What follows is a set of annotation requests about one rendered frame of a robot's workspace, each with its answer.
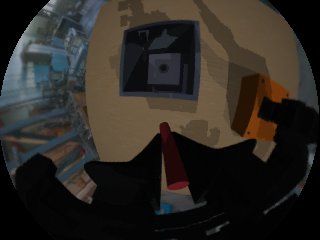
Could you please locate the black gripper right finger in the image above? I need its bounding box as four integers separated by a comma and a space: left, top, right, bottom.
172, 131, 256, 204

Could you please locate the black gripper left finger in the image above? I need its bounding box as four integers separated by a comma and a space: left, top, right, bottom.
84, 132, 163, 212

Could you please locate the dark red peg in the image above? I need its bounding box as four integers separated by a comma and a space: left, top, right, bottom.
159, 123, 189, 191

